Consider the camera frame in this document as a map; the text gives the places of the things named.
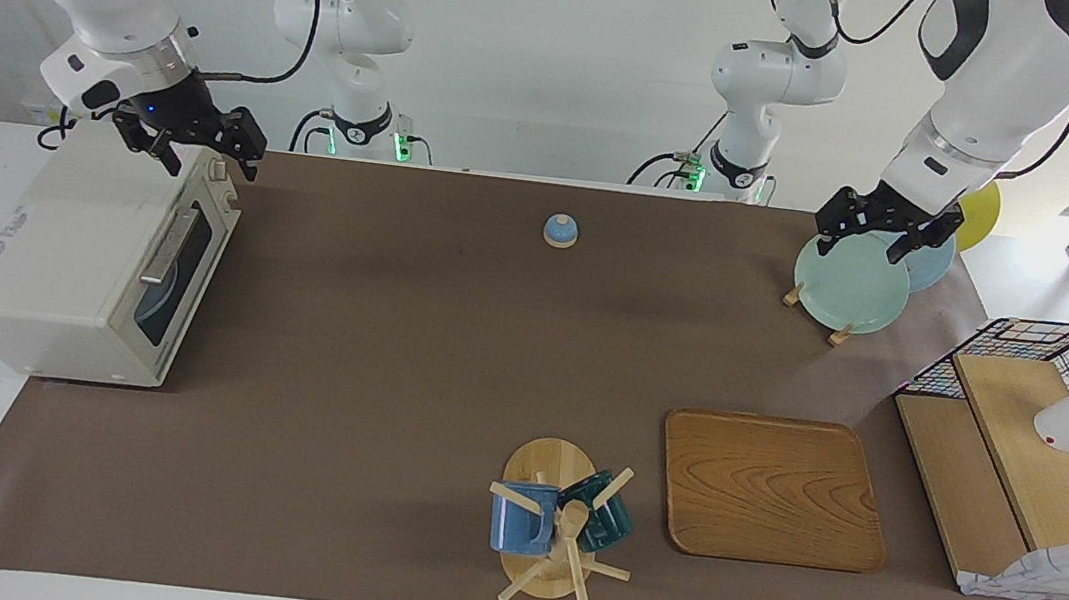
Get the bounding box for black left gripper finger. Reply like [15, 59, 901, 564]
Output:
[886, 220, 957, 273]
[812, 211, 848, 260]

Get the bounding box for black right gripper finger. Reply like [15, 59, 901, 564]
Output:
[224, 147, 263, 182]
[107, 113, 189, 178]

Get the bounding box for glass oven door with handle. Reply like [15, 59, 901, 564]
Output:
[109, 187, 242, 381]

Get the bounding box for white toaster oven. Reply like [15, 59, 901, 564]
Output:
[0, 121, 250, 399]

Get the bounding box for light blue racked plate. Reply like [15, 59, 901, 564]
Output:
[883, 228, 958, 298]

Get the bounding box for pale green plate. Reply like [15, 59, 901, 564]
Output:
[787, 226, 917, 340]

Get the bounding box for yellow round plate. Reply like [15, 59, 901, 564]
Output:
[951, 177, 1006, 257]

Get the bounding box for wooden plate rack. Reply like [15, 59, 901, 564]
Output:
[778, 280, 861, 349]

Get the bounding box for brown table mat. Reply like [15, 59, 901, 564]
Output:
[0, 118, 1069, 600]

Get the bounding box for wooden serving tray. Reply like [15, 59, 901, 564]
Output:
[650, 404, 902, 578]

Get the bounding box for small blue bell wooden knob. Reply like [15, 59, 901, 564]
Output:
[541, 212, 583, 252]

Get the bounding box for white patterned cloth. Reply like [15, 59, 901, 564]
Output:
[956, 527, 1069, 600]

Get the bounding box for wooden mug tree stand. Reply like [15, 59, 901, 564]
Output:
[476, 431, 647, 600]

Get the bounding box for dark green mug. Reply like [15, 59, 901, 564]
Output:
[553, 464, 641, 557]

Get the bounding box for blue mug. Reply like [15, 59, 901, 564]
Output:
[486, 478, 564, 560]

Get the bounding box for white power strip with cable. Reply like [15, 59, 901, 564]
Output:
[14, 92, 83, 154]

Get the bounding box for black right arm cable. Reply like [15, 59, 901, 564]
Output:
[189, 0, 324, 97]

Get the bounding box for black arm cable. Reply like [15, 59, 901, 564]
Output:
[807, 0, 1069, 191]
[189, 0, 324, 97]

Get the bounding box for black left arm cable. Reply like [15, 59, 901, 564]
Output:
[807, 0, 1069, 191]

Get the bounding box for wooden wire shelf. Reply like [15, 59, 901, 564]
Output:
[873, 344, 1069, 600]

